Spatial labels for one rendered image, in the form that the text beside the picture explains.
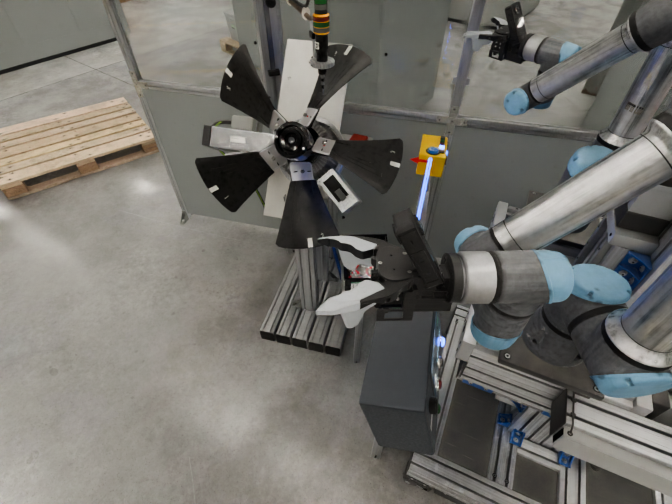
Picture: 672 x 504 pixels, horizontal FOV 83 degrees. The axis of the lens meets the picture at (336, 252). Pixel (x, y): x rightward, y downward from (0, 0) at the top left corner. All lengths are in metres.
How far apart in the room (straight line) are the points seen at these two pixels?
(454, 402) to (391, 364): 1.17
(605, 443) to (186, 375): 1.78
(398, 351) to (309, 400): 1.33
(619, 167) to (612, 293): 0.30
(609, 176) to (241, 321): 1.95
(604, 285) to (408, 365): 0.43
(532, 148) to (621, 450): 1.38
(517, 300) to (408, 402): 0.23
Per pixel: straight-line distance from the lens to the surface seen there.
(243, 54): 1.42
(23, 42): 6.56
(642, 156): 0.69
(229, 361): 2.17
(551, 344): 1.01
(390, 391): 0.67
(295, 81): 1.63
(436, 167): 1.54
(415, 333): 0.73
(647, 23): 1.19
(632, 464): 1.13
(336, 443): 1.94
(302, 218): 1.28
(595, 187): 0.69
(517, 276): 0.56
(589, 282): 0.91
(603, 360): 0.85
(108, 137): 4.01
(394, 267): 0.52
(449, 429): 1.80
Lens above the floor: 1.85
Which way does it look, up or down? 46 degrees down
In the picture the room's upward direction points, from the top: straight up
